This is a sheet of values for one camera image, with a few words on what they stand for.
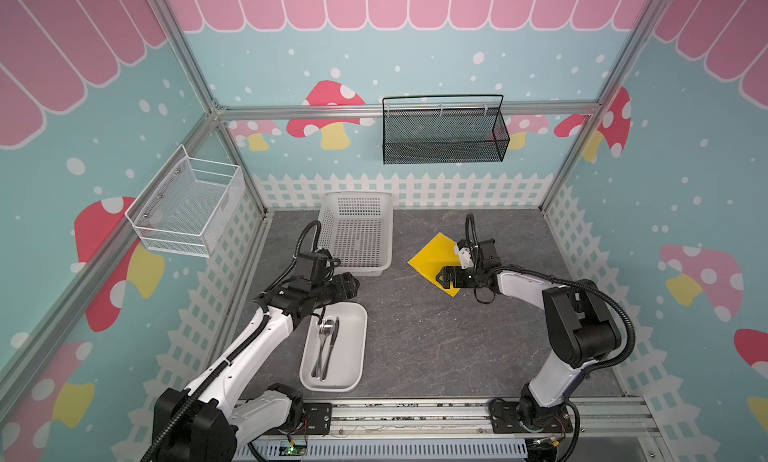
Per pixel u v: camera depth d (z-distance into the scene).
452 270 0.87
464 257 0.89
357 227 1.15
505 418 0.74
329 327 0.89
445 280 0.87
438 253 1.07
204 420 0.38
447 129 0.94
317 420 0.74
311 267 0.61
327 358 0.84
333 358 0.83
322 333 0.89
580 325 0.48
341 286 0.71
